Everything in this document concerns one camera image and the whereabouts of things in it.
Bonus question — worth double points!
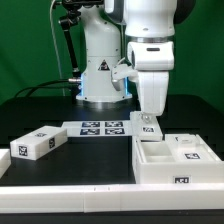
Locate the white door panel with tag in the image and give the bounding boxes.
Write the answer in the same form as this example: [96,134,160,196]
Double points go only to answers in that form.
[130,111,163,141]

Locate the white closed box with tags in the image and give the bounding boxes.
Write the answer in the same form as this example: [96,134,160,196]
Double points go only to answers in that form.
[10,126,68,160]

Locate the white cabinet body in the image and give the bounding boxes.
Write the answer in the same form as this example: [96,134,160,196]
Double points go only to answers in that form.
[132,136,224,184]

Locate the white front boundary rail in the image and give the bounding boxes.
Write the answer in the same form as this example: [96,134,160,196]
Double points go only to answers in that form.
[0,183,224,213]

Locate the black cable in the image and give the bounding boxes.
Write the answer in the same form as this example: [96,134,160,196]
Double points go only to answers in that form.
[13,78,82,98]

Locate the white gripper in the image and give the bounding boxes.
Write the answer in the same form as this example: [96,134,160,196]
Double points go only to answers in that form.
[127,41,174,122]

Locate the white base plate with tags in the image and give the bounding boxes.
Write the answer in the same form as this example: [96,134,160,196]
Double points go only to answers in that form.
[62,120,132,137]

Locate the white boundary rail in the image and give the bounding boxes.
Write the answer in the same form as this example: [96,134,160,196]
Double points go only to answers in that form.
[0,183,224,213]
[0,149,11,178]

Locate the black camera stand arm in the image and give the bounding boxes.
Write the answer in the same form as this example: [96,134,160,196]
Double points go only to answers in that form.
[55,0,81,83]

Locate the white left boundary rail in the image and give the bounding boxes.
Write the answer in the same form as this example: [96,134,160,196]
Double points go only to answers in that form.
[0,149,11,178]

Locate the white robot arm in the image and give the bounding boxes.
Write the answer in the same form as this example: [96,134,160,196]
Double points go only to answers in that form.
[78,0,196,121]

